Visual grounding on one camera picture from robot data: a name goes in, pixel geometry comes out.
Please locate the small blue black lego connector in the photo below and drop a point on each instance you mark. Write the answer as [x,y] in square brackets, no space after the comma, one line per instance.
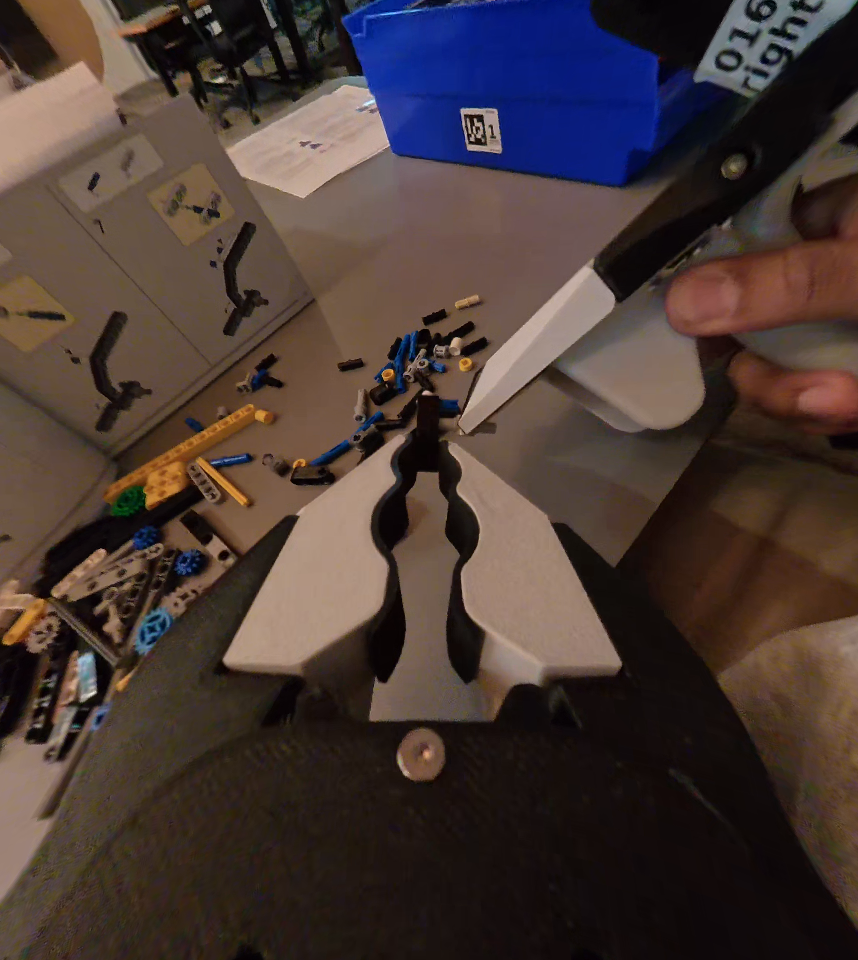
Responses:
[260,375]

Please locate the green lego gear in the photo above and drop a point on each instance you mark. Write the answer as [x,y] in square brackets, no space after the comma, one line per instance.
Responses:
[127,501]

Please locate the person's right hand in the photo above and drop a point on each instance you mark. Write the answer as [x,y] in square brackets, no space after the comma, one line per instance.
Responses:
[818,285]

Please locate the small black lego piece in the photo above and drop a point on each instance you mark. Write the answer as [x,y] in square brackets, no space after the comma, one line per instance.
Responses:
[426,427]

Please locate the white printed paper sheet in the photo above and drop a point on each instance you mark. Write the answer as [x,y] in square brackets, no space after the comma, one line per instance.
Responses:
[316,142]

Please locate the yellow lego beam assembly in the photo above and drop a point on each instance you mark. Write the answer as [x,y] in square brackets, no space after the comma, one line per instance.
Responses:
[174,457]

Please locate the blue lego axle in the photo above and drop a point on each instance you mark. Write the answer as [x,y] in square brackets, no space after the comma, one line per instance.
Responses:
[232,459]

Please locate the yellow lego axle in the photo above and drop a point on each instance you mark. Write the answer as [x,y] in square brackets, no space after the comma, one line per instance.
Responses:
[225,484]

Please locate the open lego instruction booklet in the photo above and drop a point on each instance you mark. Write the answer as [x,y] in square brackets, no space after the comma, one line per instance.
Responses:
[151,285]

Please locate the blue plastic bin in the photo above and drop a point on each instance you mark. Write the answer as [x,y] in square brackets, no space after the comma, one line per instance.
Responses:
[519,67]

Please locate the black office chair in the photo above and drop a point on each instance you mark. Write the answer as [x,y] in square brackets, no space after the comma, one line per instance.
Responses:
[226,45]

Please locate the wooden desk with black legs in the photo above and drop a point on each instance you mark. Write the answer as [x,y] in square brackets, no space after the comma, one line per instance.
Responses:
[151,26]

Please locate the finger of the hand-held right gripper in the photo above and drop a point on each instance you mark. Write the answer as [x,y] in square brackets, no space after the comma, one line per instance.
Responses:
[549,330]

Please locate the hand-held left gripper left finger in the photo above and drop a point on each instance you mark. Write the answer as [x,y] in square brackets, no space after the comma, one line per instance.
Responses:
[309,585]

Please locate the pile of small lego pins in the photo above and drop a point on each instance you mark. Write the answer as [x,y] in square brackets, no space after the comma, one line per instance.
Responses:
[410,367]

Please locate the pile of lego beams and gears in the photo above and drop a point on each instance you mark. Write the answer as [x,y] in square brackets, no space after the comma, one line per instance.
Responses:
[99,592]

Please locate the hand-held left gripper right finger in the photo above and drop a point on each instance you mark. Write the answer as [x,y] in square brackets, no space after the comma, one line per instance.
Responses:
[534,592]

